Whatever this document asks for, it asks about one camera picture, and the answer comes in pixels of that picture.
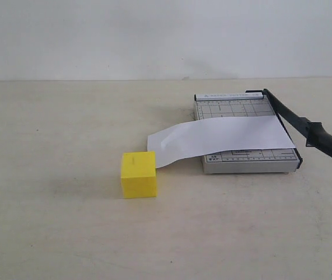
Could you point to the white paper strip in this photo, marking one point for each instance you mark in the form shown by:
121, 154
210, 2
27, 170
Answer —
212, 135

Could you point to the grey paper cutter base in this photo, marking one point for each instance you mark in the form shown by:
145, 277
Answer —
252, 103

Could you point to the black cutter blade arm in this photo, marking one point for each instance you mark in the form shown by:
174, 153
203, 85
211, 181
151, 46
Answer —
314, 132

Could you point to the yellow foam cube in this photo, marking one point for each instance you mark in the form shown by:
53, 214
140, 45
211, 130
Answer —
138, 175

